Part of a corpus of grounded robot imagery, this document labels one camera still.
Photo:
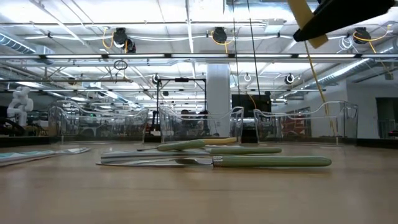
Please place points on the white humanoid robot figure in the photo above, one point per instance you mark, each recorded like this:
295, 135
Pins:
20, 105

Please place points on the teal and white packet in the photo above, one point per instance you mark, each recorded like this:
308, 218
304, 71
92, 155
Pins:
25, 155

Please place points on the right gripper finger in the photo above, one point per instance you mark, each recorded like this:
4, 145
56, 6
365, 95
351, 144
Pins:
335, 17

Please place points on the black monitor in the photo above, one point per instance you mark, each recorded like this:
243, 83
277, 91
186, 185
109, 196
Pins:
251, 105

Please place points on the person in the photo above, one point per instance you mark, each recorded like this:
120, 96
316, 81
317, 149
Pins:
203, 121
185, 119

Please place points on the silver ventilation duct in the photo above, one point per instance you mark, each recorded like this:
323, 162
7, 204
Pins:
18, 43
329, 79

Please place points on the clear plastic bin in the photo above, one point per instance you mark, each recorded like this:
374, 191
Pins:
62, 124
236, 121
349, 118

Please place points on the long ceiling light bar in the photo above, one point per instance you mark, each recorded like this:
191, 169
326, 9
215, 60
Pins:
199, 56

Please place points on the black gantry frame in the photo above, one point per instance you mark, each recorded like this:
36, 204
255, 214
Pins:
157, 102

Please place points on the silver knife blade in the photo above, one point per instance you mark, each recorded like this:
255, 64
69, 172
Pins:
149, 153

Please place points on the white column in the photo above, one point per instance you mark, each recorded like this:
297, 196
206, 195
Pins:
218, 99

